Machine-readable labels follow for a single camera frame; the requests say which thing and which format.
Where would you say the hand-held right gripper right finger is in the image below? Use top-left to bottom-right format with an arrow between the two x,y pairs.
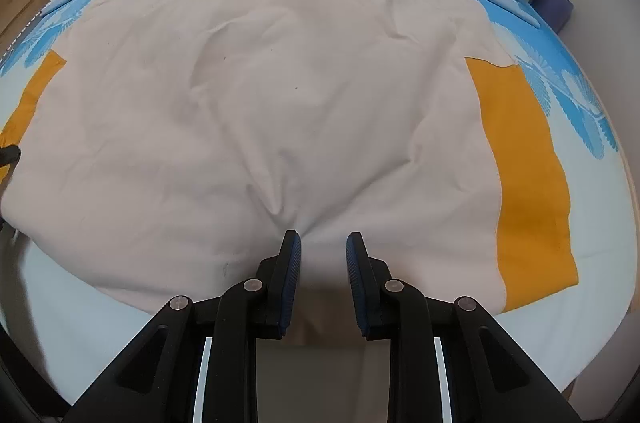
346,232 -> 581,423

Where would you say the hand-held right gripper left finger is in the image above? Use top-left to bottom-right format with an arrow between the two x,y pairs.
65,230 -> 302,423

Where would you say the beige and yellow garment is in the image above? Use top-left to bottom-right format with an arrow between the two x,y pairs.
0,0 -> 580,349

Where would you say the blue patterned bed sheet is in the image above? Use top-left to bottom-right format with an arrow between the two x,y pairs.
0,0 -> 632,404

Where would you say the purple box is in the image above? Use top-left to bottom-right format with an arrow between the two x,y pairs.
530,0 -> 575,34

